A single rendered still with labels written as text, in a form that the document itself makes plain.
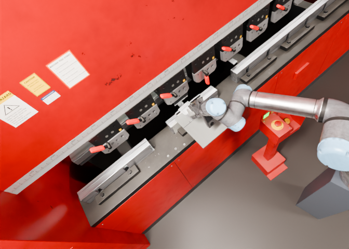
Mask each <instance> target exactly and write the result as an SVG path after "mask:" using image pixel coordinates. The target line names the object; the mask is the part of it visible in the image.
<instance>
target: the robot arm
mask: <svg viewBox="0 0 349 249"><path fill-rule="evenodd" d="M188 107H189V109H190V110H191V111H190V110H189V109H187V112H188V114H189V116H190V117H191V118H192V119H195V118H199V117H202V118H203V120H204V122H205V124H206V126H207V127H208V128H211V127H212V126H213V125H214V124H215V123H216V122H215V120H214V119H216V120H217V121H219V122H221V123H222V124H223V125H225V126H226V127H227V128H229V129H231V130H233V131H234V132H238V131H240V130H241V129H242V128H243V127H244V125H245V123H246V120H245V118H243V117H242V115H243V112H244V110H245V108H246V107H251V108H257V109H263V110H269V111H273V112H278V113H284V114H290V115H296V116H301V117H307V118H313V119H315V120H316V121H317V122H321V123H323V124H324V125H323V130H322V133H321V137H320V141H319V144H318V146H317V157H318V159H319V160H320V162H321V163H323V164H324V165H327V166H328V167H330V168H332V169H335V170H339V175H340V179H341V181H342V182H343V183H344V184H345V185H346V186H347V187H348V189H349V104H347V103H345V102H342V101H339V100H335V99H330V98H322V99H320V100H317V99H309V98H301V97H296V96H288V95H281V94H273V93H265V92H257V91H252V89H251V87H250V86H247V85H244V84H242V85H239V86H237V88H236V90H235V91H234V93H233V96H232V98H231V100H230V102H229V104H228V106H226V104H225V102H224V101H223V100H222V99H220V98H212V99H210V100H205V101H204V100H203V99H202V98H201V97H199V98H197V99H196V100H195V101H193V102H192V103H190V104H189V105H188Z"/></svg>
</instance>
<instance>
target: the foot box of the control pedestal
mask: <svg viewBox="0 0 349 249"><path fill-rule="evenodd" d="M265 149H266V145H265V146H264V147H262V148H261V149H259V150H258V151H257V152H256V153H254V154H253V155H252V157H251V160H252V161H253V162H254V163H255V164H256V165H257V167H258V168H259V169H260V170H261V171H262V172H263V173H264V174H265V175H266V176H267V177H268V179H269V180H272V179H274V178H275V177H276V176H278V175H279V174H280V173H282V172H283V171H284V170H286V169H287V167H286V166H285V165H284V162H285V160H286V159H285V158H284V157H283V156H282V155H281V154H280V153H279V152H278V151H275V154H274V157H273V158H272V159H270V160H269V161H267V160H266V159H265V158H264V157H263V155H264V152H265Z"/></svg>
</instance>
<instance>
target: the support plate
mask: <svg viewBox="0 0 349 249"><path fill-rule="evenodd" d="M214 120H215V122H216V123H215V124H214V125H213V126H212V127H211V128H208V127H207V126H206V124H205V122H204V120H203V118H202V117H199V118H196V119H194V120H193V121H191V120H190V119H188V118H187V116H185V115H184V114H183V113H182V114H180V115H179V116H178V117H177V118H175V121H176V122H177V123H178V124H179V125H180V126H181V127H182V128H184V127H185V128H184V130H185V131H186V132H187V133H188V134H189V135H190V136H191V137H192V138H193V139H194V140H195V141H196V142H197V143H198V144H199V145H200V146H201V147H202V148H203V149H204V148H205V147H206V146H207V145H209V144H210V143H211V142H212V141H213V140H214V139H216V138H217V137H218V136H219V135H220V134H221V133H222V132H224V131H225V130H226V129H227V127H226V126H225V125H223V124H222V123H221V122H219V121H217V120H216V119H214ZM189 121H190V122H191V123H190V122H189ZM189 123H190V124H189ZM186 125H187V126H186Z"/></svg>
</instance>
